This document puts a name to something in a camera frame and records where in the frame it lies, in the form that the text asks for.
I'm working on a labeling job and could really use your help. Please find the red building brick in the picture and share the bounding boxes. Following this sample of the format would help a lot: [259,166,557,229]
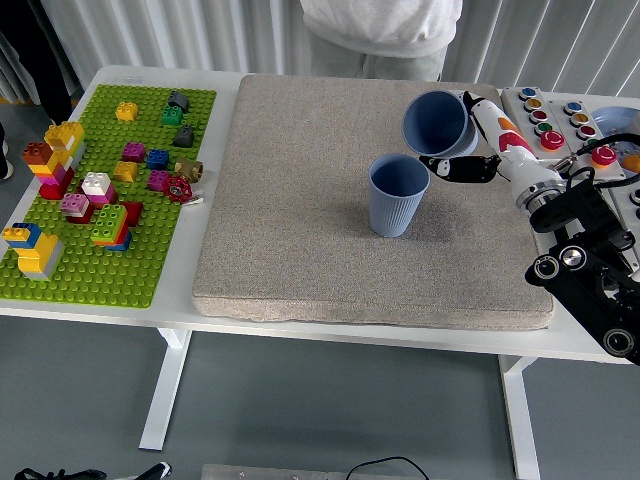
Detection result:
[119,201,145,229]

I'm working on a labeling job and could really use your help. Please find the green studded baseplate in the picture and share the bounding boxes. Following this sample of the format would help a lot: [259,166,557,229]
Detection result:
[0,83,218,310]

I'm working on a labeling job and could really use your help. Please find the grey button box black knobs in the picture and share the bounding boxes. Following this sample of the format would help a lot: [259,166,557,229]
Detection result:
[602,182,640,281]

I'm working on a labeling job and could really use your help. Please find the grey five-button control box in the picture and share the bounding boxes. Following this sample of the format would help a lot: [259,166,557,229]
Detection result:
[501,86,576,162]
[546,98,628,182]

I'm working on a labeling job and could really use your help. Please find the blue ribbed cup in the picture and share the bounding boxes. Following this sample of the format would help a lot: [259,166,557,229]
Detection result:
[402,89,479,157]
[368,152,431,239]

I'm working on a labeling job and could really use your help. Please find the person in light clothes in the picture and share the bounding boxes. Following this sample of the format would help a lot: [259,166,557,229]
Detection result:
[298,0,464,82]

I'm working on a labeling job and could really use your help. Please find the green orange blue brick stack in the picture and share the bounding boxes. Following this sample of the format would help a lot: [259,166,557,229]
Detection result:
[90,203,133,253]

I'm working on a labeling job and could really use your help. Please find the yellow white brick tower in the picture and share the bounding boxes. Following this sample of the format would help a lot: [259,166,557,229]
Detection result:
[43,121,87,171]

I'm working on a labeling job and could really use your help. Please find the white pink brick stack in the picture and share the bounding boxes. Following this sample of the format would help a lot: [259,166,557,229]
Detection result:
[79,171,119,209]

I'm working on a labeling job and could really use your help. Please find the pink dark red brick stack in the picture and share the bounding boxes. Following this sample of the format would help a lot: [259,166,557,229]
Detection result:
[59,192,96,225]

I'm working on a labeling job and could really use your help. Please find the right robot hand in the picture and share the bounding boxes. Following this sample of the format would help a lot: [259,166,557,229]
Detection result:
[418,89,564,194]

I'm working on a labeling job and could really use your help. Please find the white table leg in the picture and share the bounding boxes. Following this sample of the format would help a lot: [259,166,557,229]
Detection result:
[138,327,193,453]
[498,353,542,480]

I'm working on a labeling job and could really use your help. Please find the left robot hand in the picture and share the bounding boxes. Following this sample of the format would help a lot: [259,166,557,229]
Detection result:
[133,462,172,480]

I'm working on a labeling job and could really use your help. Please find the grey-brown padded mat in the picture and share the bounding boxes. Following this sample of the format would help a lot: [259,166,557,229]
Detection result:
[191,74,556,332]

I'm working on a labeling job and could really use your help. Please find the black cable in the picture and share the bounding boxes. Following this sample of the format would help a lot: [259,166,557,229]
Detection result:
[346,455,430,480]

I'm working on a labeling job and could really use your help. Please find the brown yellow red brick tower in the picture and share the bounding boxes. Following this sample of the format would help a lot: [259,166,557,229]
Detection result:
[21,141,76,201]

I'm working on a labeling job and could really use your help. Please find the brass valve red handwheel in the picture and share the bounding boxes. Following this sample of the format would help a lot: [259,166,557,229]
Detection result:
[160,158,205,205]

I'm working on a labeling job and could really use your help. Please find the yellow blue grey brick stack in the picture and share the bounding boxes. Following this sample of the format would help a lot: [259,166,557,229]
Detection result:
[0,222,65,283]

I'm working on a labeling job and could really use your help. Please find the person in dark clothes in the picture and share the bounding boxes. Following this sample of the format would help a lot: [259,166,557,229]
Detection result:
[0,0,73,179]

